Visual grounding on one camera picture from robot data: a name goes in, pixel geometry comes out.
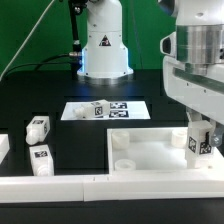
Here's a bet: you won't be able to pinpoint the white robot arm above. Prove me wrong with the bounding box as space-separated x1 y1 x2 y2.
78 0 224 146

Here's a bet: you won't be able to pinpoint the white left fence block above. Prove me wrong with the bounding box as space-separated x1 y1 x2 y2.
0 134 10 164

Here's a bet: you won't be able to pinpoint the white front fence bar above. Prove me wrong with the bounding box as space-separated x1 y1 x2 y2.
0 170 224 203

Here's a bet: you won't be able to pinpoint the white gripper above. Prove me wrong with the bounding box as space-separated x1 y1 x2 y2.
163 56 224 146

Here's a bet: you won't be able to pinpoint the white marker sheet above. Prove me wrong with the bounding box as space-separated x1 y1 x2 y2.
61 101 150 120

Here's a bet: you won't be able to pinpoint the white square table top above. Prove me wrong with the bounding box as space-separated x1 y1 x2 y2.
107 128 224 180

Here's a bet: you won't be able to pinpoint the black cables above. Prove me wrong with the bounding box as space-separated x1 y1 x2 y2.
3 53 83 78

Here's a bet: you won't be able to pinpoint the grey cable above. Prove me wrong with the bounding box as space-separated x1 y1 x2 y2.
0 0 56 81

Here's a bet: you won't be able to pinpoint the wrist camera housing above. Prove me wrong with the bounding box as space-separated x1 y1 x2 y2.
160 32 176 57

